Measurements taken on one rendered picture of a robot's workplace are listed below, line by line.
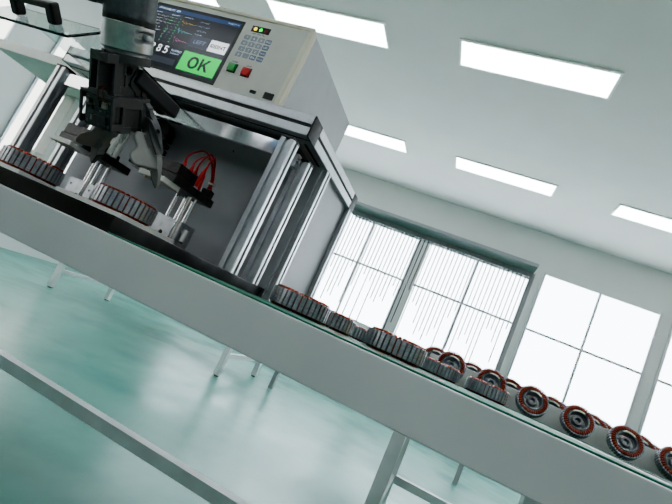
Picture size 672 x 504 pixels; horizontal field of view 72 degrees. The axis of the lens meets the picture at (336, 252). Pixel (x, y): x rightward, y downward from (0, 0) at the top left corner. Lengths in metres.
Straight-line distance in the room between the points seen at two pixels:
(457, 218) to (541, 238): 1.25
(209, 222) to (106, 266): 0.59
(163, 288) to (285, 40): 0.73
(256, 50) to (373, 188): 6.73
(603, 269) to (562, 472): 7.18
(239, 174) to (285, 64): 0.27
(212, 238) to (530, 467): 0.85
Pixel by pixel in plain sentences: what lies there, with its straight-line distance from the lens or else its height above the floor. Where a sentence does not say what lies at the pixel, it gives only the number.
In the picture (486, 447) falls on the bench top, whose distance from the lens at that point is 0.41.
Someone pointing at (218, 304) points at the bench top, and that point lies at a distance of 0.47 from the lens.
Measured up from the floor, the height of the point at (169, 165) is 0.91.
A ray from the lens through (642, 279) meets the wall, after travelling 7.70.
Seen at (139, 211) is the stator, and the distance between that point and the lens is 0.86.
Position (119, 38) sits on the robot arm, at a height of 1.01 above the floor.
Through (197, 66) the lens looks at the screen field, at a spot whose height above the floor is 1.16.
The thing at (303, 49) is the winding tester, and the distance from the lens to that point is 1.08.
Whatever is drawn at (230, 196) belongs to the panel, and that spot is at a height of 0.93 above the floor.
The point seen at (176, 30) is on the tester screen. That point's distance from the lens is 1.26.
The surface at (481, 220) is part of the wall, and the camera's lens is 7.48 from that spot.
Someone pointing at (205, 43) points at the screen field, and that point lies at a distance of 1.19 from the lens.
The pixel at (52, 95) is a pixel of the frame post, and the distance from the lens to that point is 1.30.
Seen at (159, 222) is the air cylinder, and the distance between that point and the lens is 1.01.
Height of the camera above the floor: 0.75
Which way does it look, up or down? 9 degrees up
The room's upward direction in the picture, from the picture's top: 24 degrees clockwise
